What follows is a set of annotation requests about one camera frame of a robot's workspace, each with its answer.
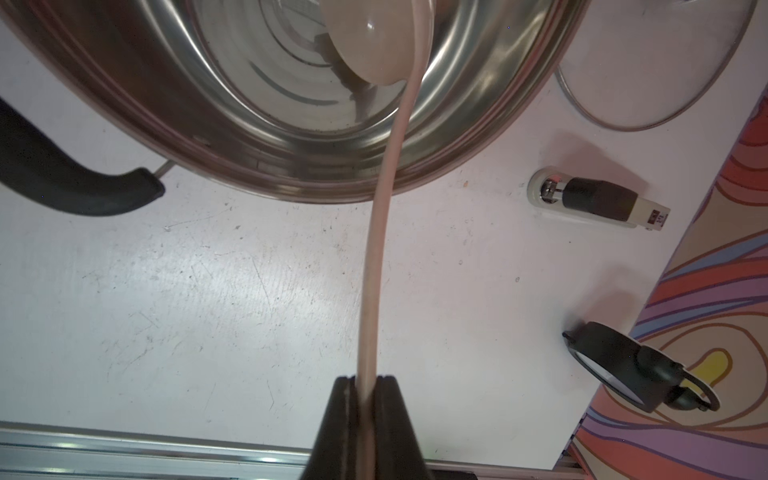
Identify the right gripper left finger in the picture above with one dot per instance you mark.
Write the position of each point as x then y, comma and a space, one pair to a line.
334, 453

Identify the black alarm clock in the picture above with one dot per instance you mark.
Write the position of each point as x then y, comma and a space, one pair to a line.
641, 375

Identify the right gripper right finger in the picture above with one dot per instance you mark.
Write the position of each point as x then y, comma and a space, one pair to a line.
397, 452

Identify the stainless steel pot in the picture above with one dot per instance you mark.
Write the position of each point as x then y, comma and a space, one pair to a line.
254, 95

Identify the black white stapler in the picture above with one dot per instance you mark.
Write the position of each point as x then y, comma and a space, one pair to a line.
594, 200

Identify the aluminium rail front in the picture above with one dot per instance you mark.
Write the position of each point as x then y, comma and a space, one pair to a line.
239, 450

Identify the glass pot lid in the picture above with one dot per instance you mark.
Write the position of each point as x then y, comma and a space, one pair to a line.
635, 65

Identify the cream plastic ladle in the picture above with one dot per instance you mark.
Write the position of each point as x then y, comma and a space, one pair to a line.
382, 42

